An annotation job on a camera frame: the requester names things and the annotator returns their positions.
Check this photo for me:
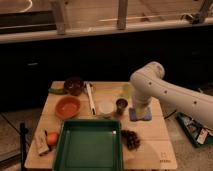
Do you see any blue sponge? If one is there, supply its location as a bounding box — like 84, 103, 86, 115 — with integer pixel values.
129, 107, 152, 122

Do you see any orange fruit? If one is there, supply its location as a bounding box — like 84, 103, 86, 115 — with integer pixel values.
46, 132, 59, 146

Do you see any green plastic tray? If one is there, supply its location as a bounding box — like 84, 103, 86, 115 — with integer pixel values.
52, 119, 124, 171

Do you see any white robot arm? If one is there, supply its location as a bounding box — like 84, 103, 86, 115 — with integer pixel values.
130, 62, 213, 129

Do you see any orange bowl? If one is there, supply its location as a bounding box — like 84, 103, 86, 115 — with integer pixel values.
55, 96, 81, 120

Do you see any dark maroon bowl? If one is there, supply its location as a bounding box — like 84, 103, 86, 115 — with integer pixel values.
64, 77, 84, 96

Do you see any beige boxed item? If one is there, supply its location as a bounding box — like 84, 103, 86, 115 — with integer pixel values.
35, 130, 49, 156

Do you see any green cucumber toy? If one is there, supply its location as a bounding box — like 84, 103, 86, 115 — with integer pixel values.
48, 88, 66, 95

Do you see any black chair frame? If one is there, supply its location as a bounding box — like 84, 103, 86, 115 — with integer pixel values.
20, 122, 28, 171

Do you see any green bin with items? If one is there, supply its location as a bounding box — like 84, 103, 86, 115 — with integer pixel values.
176, 113, 213, 148

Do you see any purple grape bunch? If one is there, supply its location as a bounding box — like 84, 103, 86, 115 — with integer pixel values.
121, 130, 140, 150

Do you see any white round container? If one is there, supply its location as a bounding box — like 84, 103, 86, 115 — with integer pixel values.
98, 101, 114, 118

